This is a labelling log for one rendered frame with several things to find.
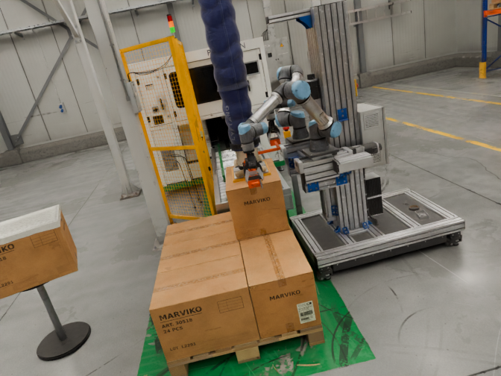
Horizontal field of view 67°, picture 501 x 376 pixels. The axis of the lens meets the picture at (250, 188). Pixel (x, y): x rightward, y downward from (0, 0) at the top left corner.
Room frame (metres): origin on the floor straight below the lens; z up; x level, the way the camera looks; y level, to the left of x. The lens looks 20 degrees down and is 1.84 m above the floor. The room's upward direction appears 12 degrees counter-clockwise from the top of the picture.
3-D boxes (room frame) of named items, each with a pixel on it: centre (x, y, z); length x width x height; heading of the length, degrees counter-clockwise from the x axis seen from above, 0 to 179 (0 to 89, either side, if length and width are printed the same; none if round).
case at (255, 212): (2.82, -0.03, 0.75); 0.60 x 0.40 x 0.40; 179
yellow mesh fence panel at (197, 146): (4.16, 0.76, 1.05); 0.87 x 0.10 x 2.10; 55
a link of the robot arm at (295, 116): (3.25, -0.52, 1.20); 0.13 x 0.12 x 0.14; 57
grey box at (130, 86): (3.89, 0.94, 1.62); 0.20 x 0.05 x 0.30; 3
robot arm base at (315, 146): (2.75, -0.57, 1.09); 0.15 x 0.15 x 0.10
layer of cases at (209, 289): (2.51, 0.26, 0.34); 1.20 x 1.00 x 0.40; 3
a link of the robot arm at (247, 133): (2.26, -0.04, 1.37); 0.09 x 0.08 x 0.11; 122
